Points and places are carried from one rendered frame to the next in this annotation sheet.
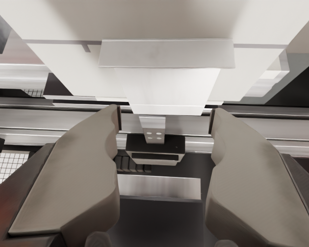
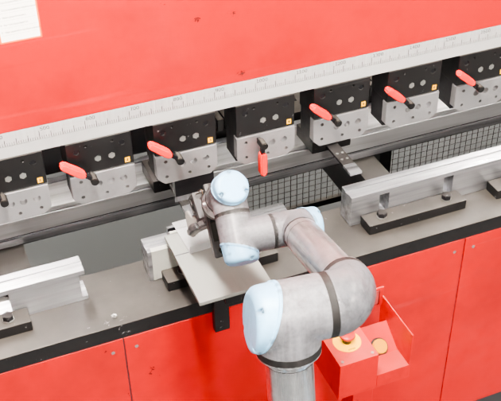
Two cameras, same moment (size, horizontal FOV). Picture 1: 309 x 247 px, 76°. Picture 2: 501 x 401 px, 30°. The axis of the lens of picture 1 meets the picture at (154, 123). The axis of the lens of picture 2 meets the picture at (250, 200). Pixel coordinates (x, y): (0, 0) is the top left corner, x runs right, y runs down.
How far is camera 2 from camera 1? 2.16 m
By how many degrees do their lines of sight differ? 24
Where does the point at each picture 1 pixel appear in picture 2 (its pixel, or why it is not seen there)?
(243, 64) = (180, 248)
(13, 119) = (287, 160)
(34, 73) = not seen: hidden behind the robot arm
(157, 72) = (203, 239)
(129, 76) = not seen: hidden behind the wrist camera
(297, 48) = (114, 270)
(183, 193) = (181, 196)
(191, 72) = (193, 242)
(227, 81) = (178, 242)
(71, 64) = not seen: hidden behind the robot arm
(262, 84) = (149, 244)
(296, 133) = (57, 215)
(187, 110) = (180, 223)
